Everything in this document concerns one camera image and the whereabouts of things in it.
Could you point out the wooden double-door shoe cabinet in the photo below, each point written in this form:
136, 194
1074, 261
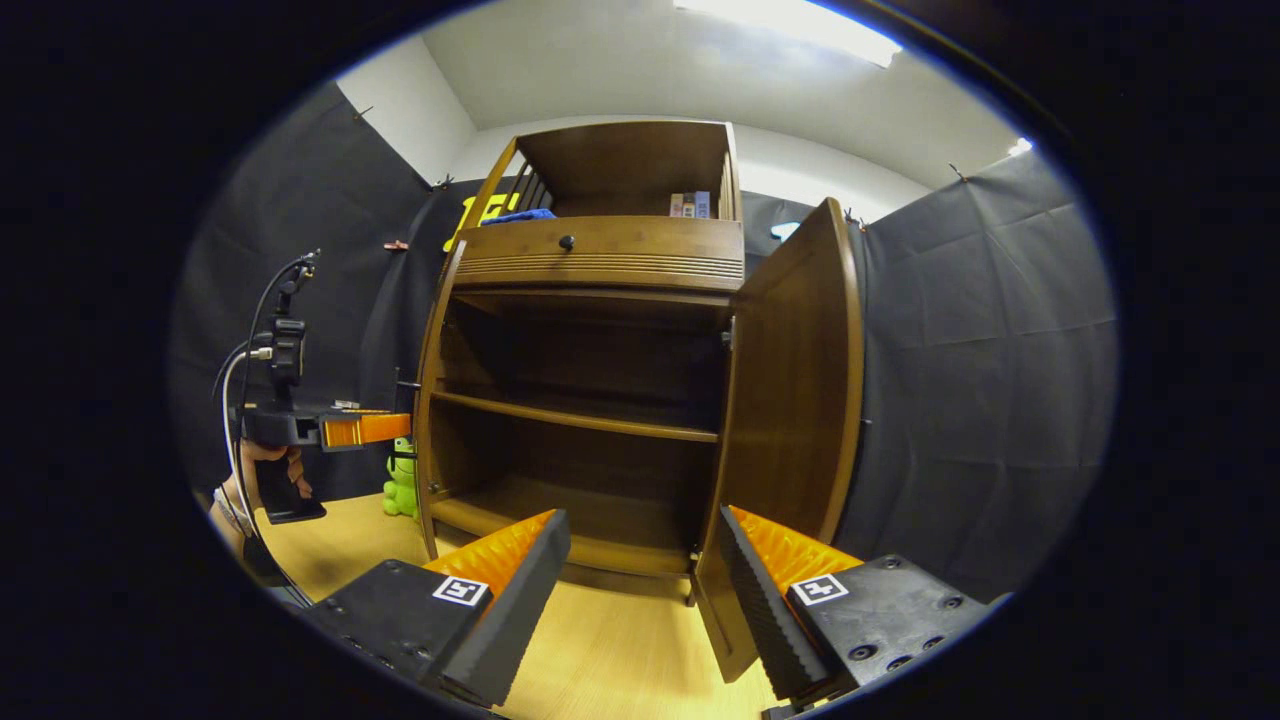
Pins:
600, 260

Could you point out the small ceiling light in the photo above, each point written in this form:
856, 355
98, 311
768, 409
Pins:
1020, 147

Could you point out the blue cloth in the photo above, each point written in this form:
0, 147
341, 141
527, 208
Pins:
515, 215

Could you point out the wooden cabinet door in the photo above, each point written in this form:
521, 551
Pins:
427, 400
790, 420

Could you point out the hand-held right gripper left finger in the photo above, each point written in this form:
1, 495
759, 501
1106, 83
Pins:
515, 610

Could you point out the black backdrop cloth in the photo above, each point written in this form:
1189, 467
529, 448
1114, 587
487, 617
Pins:
980, 380
330, 250

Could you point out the wooden cabinet drawer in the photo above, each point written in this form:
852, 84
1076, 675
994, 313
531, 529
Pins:
640, 250

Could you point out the green frog plush toy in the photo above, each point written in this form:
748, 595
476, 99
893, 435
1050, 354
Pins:
402, 485

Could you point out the row of small books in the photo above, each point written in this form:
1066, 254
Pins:
690, 204

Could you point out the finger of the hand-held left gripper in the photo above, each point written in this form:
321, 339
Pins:
370, 428

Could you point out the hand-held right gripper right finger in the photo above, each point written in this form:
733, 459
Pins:
760, 610

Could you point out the wooden inner cabinet shelf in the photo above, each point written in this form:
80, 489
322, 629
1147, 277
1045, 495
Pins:
580, 415

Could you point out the large ceiling light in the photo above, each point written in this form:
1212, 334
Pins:
790, 25

